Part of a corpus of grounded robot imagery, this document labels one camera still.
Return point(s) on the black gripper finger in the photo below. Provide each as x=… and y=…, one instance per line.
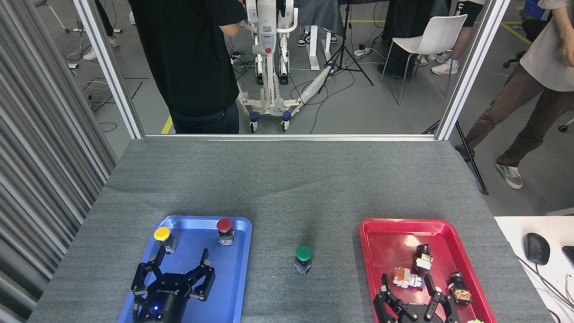
x=436, y=290
x=141, y=280
x=383, y=307
x=204, y=285

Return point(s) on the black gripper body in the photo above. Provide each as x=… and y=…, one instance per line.
x=420, y=313
x=163, y=298

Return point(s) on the green push button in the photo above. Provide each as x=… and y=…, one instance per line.
x=303, y=253

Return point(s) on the yellow push button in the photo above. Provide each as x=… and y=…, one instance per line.
x=161, y=233

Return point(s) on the red push button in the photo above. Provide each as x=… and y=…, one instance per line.
x=223, y=224

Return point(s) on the blue plastic tray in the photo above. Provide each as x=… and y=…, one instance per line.
x=231, y=278

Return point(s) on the red plastic tray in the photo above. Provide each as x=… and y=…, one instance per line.
x=390, y=251

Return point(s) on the white desk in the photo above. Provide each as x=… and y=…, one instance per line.
x=511, y=229

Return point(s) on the black computer mouse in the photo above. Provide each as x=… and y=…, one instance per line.
x=537, y=249

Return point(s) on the grey table cloth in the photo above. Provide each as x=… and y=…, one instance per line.
x=296, y=188

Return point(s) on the black tripod stand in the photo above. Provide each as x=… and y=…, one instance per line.
x=344, y=49
x=473, y=161

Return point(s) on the black keyboard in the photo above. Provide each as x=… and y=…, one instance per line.
x=568, y=255

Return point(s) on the grey corrugated panel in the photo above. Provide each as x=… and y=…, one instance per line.
x=40, y=134

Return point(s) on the black chair base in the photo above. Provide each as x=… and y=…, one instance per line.
x=566, y=125

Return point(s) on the white power strip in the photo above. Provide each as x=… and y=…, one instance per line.
x=362, y=51

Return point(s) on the white plastic chair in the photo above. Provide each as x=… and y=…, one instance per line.
x=441, y=31

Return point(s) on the white wheeled stand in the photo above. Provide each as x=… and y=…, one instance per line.
x=265, y=27

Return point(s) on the black office chair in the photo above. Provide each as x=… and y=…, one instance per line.
x=528, y=30

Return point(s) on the dark cloth draped table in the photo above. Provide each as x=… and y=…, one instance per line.
x=323, y=15

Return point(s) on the blue box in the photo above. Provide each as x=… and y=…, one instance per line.
x=533, y=8

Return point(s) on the black and orange switch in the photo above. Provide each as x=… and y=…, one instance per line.
x=459, y=287

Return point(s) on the black knob switch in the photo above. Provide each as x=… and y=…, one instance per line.
x=422, y=262

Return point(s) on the white and orange switch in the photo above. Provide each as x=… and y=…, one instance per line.
x=407, y=278

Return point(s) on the silver frame rail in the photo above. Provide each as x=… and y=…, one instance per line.
x=287, y=137

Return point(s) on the silver frame post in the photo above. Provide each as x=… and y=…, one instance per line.
x=110, y=72
x=473, y=67

